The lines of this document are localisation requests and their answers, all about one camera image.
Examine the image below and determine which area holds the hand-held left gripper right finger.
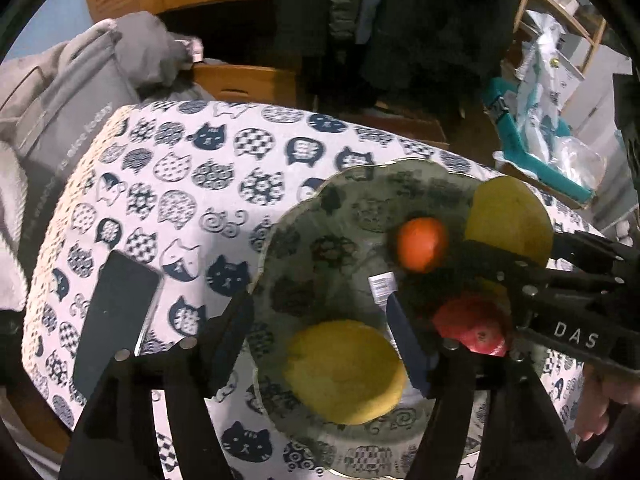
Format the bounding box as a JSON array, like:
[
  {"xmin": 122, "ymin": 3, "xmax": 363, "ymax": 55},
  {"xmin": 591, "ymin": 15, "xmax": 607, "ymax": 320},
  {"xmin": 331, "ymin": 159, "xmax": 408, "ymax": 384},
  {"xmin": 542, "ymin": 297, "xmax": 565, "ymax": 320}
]
[{"xmin": 385, "ymin": 292, "xmax": 587, "ymax": 480}]

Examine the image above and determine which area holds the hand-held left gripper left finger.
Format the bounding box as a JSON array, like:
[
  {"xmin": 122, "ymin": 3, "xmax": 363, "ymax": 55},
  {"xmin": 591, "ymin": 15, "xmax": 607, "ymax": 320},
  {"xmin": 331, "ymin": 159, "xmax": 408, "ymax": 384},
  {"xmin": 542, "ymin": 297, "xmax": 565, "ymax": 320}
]
[{"xmin": 60, "ymin": 290, "xmax": 256, "ymax": 480}]

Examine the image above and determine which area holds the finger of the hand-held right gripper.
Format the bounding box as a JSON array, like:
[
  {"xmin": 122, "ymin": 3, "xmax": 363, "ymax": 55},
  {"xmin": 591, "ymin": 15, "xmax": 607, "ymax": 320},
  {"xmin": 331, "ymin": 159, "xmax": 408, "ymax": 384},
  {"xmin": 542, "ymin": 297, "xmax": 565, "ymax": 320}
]
[
  {"xmin": 449, "ymin": 239, "xmax": 553, "ymax": 331},
  {"xmin": 551, "ymin": 229, "xmax": 640, "ymax": 277}
]

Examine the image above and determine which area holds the yellow green pear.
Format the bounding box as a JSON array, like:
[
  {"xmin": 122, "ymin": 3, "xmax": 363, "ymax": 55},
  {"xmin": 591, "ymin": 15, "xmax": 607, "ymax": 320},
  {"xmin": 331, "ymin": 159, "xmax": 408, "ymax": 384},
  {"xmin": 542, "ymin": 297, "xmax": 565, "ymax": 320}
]
[{"xmin": 464, "ymin": 176, "xmax": 555, "ymax": 268}]

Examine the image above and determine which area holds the red apple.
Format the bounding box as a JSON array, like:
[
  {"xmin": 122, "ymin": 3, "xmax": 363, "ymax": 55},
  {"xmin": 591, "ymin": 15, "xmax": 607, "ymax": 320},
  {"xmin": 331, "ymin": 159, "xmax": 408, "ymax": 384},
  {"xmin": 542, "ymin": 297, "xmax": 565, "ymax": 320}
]
[{"xmin": 432, "ymin": 294, "xmax": 513, "ymax": 358}]

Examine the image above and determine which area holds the yellow lemon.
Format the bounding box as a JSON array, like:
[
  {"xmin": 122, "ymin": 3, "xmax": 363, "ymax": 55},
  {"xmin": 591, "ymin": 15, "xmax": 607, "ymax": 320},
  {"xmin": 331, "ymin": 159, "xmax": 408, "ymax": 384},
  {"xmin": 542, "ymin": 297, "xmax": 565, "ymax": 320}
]
[{"xmin": 282, "ymin": 320, "xmax": 408, "ymax": 426}]

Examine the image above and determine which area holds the small tangerine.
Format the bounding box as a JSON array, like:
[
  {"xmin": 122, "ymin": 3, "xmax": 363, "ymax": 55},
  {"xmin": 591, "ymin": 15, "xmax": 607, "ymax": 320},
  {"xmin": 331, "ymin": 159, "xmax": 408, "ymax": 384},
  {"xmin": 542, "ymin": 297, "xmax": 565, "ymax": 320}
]
[{"xmin": 396, "ymin": 216, "xmax": 450, "ymax": 273}]

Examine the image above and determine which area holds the green patterned glass plate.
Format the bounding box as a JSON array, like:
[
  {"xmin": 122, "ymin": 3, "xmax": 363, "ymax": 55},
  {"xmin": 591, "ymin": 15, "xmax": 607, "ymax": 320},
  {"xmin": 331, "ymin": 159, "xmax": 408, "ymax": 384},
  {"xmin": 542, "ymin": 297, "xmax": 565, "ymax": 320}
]
[{"xmin": 247, "ymin": 157, "xmax": 556, "ymax": 477}]

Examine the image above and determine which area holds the person's right hand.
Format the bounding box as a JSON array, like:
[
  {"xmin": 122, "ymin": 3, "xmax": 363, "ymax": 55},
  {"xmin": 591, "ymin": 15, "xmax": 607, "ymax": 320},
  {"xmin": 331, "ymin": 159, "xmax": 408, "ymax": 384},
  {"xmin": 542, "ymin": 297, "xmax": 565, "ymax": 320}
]
[{"xmin": 574, "ymin": 372, "xmax": 640, "ymax": 443}]

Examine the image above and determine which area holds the clear plastic bag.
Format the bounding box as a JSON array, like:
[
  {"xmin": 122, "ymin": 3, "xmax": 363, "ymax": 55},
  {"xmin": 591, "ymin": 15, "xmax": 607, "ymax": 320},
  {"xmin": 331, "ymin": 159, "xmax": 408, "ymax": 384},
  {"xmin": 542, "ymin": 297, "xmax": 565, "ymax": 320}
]
[{"xmin": 550, "ymin": 137, "xmax": 609, "ymax": 192}]

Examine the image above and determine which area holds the black smartphone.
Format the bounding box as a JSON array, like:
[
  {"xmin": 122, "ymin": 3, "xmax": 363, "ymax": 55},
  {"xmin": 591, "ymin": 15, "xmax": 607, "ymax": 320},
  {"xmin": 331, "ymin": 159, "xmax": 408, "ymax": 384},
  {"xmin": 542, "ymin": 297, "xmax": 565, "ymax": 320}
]
[{"xmin": 72, "ymin": 250, "xmax": 166, "ymax": 402}]

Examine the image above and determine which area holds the teal plastic basket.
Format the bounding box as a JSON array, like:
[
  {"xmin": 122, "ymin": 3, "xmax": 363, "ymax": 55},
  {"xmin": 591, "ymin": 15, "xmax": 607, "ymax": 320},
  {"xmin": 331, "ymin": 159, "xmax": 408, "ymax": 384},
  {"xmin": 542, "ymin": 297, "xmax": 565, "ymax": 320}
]
[{"xmin": 482, "ymin": 77, "xmax": 597, "ymax": 206}]

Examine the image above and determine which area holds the cat print tablecloth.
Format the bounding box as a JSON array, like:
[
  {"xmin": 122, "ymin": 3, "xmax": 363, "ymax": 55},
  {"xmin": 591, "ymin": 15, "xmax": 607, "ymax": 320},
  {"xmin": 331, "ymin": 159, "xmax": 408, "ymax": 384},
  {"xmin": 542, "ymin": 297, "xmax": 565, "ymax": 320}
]
[{"xmin": 22, "ymin": 100, "xmax": 616, "ymax": 480}]

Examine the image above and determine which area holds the white printed rice bag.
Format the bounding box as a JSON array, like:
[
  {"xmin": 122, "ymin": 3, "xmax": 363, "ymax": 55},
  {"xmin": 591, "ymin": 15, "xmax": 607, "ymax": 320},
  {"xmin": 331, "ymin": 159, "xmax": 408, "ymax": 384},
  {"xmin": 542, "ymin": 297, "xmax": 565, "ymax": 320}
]
[{"xmin": 515, "ymin": 10, "xmax": 572, "ymax": 157}]

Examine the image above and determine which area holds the wooden shelf rack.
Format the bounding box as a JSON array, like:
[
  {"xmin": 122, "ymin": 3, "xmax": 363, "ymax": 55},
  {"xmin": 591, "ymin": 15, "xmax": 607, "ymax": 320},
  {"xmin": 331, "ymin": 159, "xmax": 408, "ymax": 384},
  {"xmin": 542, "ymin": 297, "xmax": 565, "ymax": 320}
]
[{"xmin": 515, "ymin": 0, "xmax": 609, "ymax": 77}]

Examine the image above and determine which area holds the black hooded coat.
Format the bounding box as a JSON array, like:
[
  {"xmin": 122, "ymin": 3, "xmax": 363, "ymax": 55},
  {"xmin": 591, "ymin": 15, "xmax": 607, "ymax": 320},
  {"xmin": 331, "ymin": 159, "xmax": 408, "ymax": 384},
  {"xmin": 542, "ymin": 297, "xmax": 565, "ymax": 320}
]
[{"xmin": 360, "ymin": 0, "xmax": 521, "ymax": 111}]

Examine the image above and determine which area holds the beige knit cloth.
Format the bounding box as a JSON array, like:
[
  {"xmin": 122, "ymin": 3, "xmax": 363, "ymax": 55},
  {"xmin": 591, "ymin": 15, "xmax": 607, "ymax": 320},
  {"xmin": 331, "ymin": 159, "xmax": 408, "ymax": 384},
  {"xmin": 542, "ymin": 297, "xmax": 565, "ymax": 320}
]
[{"xmin": 0, "ymin": 139, "xmax": 30, "ymax": 312}]

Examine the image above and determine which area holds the wooden drawer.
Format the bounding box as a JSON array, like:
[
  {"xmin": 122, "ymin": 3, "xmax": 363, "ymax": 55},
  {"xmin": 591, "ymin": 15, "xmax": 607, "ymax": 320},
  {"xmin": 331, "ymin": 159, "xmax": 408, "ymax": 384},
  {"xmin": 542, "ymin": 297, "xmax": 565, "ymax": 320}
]
[{"xmin": 192, "ymin": 60, "xmax": 302, "ymax": 107}]

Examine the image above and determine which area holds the grey laundry bag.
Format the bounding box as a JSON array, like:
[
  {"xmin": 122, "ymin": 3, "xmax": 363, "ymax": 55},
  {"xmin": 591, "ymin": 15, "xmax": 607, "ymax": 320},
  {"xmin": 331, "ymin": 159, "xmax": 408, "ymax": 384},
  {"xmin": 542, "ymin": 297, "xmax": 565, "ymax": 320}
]
[{"xmin": 0, "ymin": 25, "xmax": 146, "ymax": 272}]

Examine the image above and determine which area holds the pink patterned cloth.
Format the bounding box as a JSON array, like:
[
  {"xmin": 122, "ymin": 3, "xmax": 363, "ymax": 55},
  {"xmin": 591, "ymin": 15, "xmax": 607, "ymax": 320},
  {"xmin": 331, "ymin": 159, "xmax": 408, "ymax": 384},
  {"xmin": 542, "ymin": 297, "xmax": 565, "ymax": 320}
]
[{"xmin": 172, "ymin": 35, "xmax": 206, "ymax": 64}]

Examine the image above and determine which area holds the grey clothes pile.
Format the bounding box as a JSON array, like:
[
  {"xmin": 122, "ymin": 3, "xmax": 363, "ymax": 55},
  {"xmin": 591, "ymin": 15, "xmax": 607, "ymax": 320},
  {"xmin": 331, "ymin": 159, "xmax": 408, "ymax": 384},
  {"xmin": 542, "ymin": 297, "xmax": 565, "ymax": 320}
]
[{"xmin": 112, "ymin": 10, "xmax": 202, "ymax": 97}]

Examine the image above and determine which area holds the dark padded jacket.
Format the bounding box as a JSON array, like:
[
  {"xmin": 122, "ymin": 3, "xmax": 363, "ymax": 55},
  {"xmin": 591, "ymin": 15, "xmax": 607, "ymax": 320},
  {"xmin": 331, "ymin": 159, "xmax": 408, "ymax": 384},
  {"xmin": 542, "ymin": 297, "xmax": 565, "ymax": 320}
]
[{"xmin": 272, "ymin": 0, "xmax": 391, "ymax": 57}]

